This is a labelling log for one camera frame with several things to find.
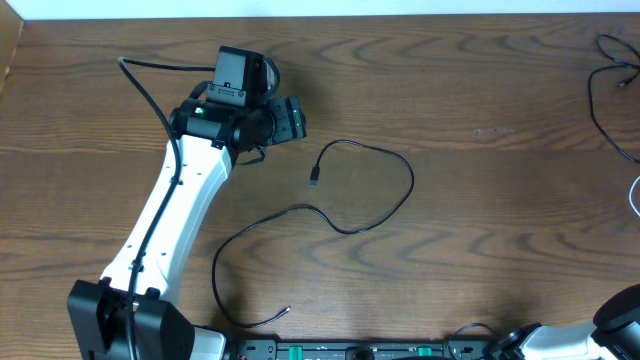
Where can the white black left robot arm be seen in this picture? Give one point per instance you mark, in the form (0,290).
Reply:
(131,313)

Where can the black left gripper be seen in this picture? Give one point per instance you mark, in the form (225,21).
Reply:
(291,124)

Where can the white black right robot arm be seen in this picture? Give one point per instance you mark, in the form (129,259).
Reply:
(613,334)

